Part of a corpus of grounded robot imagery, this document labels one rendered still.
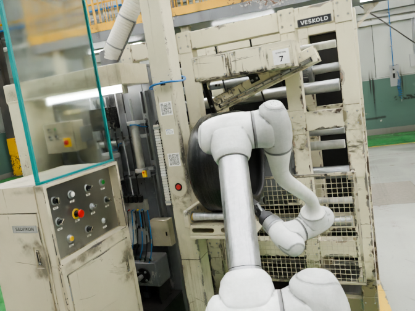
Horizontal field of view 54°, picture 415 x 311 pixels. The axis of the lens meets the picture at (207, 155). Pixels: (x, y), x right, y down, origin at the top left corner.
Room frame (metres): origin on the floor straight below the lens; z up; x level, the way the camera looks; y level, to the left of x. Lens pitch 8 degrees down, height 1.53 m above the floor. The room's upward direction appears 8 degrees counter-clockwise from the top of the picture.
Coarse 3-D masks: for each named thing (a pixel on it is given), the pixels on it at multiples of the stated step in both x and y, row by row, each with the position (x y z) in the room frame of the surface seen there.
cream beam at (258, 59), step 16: (256, 48) 2.32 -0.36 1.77; (272, 48) 2.29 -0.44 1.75; (288, 48) 2.25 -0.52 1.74; (192, 64) 2.49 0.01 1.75; (208, 64) 2.44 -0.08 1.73; (224, 64) 2.40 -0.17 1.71; (240, 64) 2.37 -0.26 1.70; (256, 64) 2.33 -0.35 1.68; (272, 64) 2.29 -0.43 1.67; (288, 64) 2.26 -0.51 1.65; (208, 80) 2.48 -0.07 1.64
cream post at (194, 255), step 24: (144, 0) 2.29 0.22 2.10; (168, 0) 2.35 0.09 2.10; (144, 24) 2.30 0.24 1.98; (168, 24) 2.31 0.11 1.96; (168, 48) 2.26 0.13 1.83; (168, 72) 2.26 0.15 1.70; (168, 96) 2.27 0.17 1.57; (168, 120) 2.28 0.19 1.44; (168, 144) 2.29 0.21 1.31; (168, 168) 2.30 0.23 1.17; (192, 192) 2.29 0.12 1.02; (192, 240) 2.27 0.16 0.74; (192, 264) 2.28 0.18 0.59; (192, 288) 2.29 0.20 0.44
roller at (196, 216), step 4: (196, 212) 2.18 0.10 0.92; (200, 212) 2.17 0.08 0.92; (204, 212) 2.16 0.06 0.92; (208, 212) 2.15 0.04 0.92; (212, 212) 2.14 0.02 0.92; (216, 212) 2.13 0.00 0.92; (220, 212) 2.12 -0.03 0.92; (192, 216) 2.17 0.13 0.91; (196, 216) 2.16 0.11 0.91; (200, 216) 2.15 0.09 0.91; (204, 216) 2.14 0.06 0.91; (208, 216) 2.13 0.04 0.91; (212, 216) 2.12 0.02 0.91; (216, 216) 2.11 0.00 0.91; (220, 216) 2.10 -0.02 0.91; (196, 220) 2.17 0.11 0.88; (200, 220) 2.17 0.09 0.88
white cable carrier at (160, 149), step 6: (156, 132) 2.33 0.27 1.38; (156, 138) 2.33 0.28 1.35; (156, 144) 2.33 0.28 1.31; (162, 150) 2.32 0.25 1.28; (162, 156) 2.32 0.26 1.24; (162, 162) 2.36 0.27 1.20; (162, 168) 2.32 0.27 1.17; (162, 174) 2.33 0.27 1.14; (162, 180) 2.33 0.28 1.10; (168, 186) 2.35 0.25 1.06; (168, 192) 2.32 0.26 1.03; (168, 198) 2.32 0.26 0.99; (168, 204) 2.33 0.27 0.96
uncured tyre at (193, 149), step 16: (224, 112) 2.19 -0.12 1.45; (192, 144) 2.06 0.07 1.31; (192, 160) 2.03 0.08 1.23; (208, 160) 1.99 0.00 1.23; (256, 160) 2.44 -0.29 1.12; (192, 176) 2.03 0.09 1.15; (208, 176) 1.99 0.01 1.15; (256, 176) 2.41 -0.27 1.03; (208, 192) 2.01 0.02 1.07; (256, 192) 2.22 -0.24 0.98; (208, 208) 2.10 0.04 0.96
